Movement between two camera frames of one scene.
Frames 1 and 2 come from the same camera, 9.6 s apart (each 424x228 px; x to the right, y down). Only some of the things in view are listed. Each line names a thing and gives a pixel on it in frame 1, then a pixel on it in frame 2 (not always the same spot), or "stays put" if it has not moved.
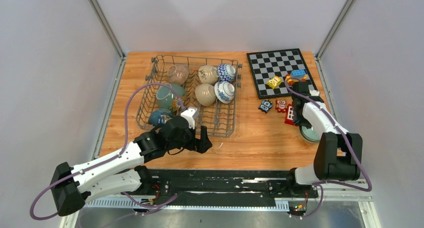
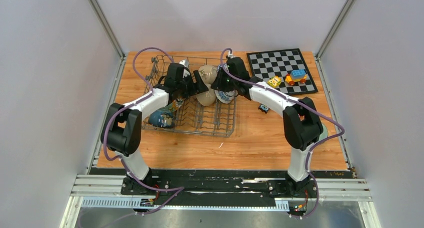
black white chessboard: [269, 70] stays put
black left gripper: [201, 145] to [199, 88]
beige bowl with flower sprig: [208, 74] stays put
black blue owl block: [265, 105] stays put
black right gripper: [298, 121] to [218, 84]
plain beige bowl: [205, 94] stays put
